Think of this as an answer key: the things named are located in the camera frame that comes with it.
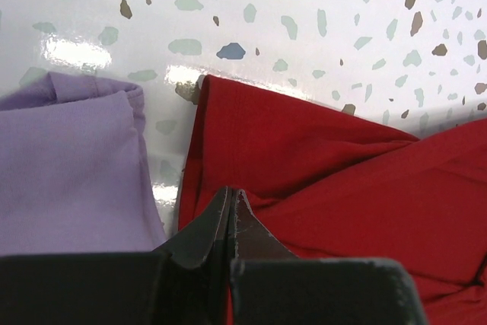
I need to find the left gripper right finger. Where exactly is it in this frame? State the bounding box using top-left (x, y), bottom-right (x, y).
top-left (229, 190), bottom-right (428, 324)

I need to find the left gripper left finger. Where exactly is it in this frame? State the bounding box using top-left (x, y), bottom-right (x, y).
top-left (1, 187), bottom-right (233, 324)

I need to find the red t shirt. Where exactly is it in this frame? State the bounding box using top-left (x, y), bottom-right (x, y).
top-left (178, 75), bottom-right (486, 324)

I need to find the folded lavender t shirt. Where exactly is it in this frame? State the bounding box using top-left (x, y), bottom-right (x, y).
top-left (1, 72), bottom-right (166, 256)

